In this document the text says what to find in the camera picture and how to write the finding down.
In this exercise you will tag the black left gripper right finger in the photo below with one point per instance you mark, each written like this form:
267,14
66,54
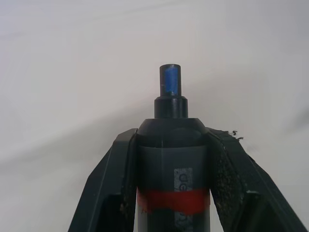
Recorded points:
243,183

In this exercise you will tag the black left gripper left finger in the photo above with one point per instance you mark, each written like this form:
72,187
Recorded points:
102,183

